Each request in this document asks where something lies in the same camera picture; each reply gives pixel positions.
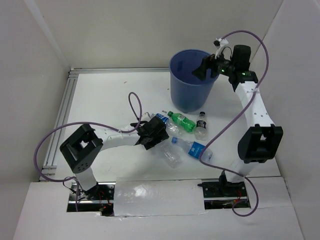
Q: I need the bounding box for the blue plastic bin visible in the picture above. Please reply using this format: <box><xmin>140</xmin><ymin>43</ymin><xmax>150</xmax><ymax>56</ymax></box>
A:
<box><xmin>169</xmin><ymin>49</ymin><xmax>219</xmax><ymax>113</ymax></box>

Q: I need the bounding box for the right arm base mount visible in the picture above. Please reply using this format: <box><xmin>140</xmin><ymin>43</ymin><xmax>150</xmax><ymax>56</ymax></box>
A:
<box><xmin>197</xmin><ymin>180</ymin><xmax>251</xmax><ymax>210</ymax></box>

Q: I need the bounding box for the clear bottle blue-white cap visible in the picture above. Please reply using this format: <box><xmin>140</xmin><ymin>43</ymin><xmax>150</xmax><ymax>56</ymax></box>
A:
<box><xmin>159</xmin><ymin>140</ymin><xmax>182</xmax><ymax>169</ymax></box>

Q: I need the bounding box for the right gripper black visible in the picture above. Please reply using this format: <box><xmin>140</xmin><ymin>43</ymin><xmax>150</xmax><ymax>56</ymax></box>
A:
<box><xmin>192</xmin><ymin>47</ymin><xmax>236</xmax><ymax>81</ymax></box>

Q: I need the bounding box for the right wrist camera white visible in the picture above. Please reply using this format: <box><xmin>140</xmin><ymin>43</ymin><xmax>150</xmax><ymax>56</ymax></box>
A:
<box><xmin>213</xmin><ymin>38</ymin><xmax>229</xmax><ymax>58</ymax></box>

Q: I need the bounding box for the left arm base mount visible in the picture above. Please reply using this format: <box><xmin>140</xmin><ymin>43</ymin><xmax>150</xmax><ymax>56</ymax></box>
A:
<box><xmin>63</xmin><ymin>182</ymin><xmax>116</xmax><ymax>217</ymax></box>

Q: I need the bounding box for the large bottle blue label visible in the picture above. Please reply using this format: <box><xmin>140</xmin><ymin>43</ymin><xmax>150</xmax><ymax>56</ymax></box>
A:
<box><xmin>148</xmin><ymin>113</ymin><xmax>181</xmax><ymax>136</ymax></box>

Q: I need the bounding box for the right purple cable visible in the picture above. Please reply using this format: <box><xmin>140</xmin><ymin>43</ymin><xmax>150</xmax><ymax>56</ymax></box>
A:
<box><xmin>198</xmin><ymin>29</ymin><xmax>270</xmax><ymax>217</ymax></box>

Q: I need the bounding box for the small bottle blue label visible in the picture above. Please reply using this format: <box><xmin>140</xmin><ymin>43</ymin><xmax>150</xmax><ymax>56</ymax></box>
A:
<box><xmin>171</xmin><ymin>137</ymin><xmax>213</xmax><ymax>164</ymax></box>

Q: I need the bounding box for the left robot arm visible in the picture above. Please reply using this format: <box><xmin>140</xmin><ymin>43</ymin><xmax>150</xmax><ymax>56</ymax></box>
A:
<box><xmin>59</xmin><ymin>116</ymin><xmax>169</xmax><ymax>200</ymax></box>

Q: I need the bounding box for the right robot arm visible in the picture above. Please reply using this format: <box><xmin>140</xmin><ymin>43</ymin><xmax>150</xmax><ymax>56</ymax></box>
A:
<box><xmin>192</xmin><ymin>45</ymin><xmax>284</xmax><ymax>196</ymax></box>

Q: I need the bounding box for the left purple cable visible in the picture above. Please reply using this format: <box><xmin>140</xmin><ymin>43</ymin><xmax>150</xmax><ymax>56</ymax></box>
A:
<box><xmin>33</xmin><ymin>91</ymin><xmax>144</xmax><ymax>182</ymax></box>

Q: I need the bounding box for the purple cable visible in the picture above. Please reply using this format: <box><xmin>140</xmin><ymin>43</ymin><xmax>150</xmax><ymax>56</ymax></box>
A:
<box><xmin>33</xmin><ymin>91</ymin><xmax>144</xmax><ymax>182</ymax></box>
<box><xmin>198</xmin><ymin>29</ymin><xmax>270</xmax><ymax>217</ymax></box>

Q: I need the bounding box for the green plastic bottle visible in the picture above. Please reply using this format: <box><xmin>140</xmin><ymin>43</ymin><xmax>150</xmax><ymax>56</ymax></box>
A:
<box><xmin>167</xmin><ymin>111</ymin><xmax>196</xmax><ymax>134</ymax></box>

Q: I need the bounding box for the small bottle black label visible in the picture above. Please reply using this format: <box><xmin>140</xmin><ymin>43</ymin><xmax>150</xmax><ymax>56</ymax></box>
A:
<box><xmin>194</xmin><ymin>111</ymin><xmax>208</xmax><ymax>141</ymax></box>

